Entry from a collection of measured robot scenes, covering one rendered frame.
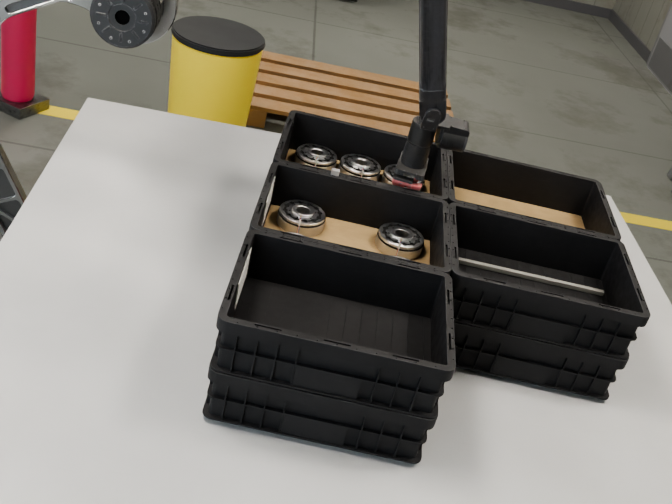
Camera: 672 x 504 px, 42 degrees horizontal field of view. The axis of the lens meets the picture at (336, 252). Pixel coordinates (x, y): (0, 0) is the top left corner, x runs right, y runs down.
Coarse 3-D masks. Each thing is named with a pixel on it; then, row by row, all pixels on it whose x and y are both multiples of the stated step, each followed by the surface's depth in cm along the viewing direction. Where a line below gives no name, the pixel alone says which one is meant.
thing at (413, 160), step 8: (408, 144) 193; (408, 152) 194; (416, 152) 193; (424, 152) 193; (400, 160) 197; (408, 160) 194; (416, 160) 194; (424, 160) 195; (400, 168) 194; (408, 168) 194; (416, 168) 195; (424, 168) 196; (416, 176) 193
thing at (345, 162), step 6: (348, 156) 217; (354, 156) 217; (360, 156) 218; (366, 156) 219; (342, 162) 213; (348, 162) 214; (372, 162) 216; (348, 168) 211; (354, 168) 212; (360, 168) 212; (366, 168) 213; (372, 168) 214; (378, 168) 214; (360, 174) 211; (366, 174) 211; (372, 174) 212
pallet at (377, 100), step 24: (264, 72) 459; (288, 72) 462; (312, 72) 469; (336, 72) 477; (360, 72) 484; (264, 96) 432; (288, 96) 435; (312, 96) 441; (336, 96) 449; (360, 96) 455; (384, 96) 466; (408, 96) 469; (264, 120) 421; (360, 120) 428; (384, 120) 438; (408, 120) 441
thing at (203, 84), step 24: (192, 24) 350; (216, 24) 356; (240, 24) 362; (192, 48) 336; (216, 48) 334; (240, 48) 339; (192, 72) 341; (216, 72) 339; (240, 72) 343; (192, 96) 346; (216, 96) 346; (240, 96) 351; (216, 120) 352; (240, 120) 360
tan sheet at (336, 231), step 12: (276, 216) 191; (276, 228) 187; (324, 228) 191; (336, 228) 192; (348, 228) 193; (360, 228) 194; (372, 228) 195; (324, 240) 187; (336, 240) 188; (348, 240) 189; (360, 240) 190; (372, 240) 191
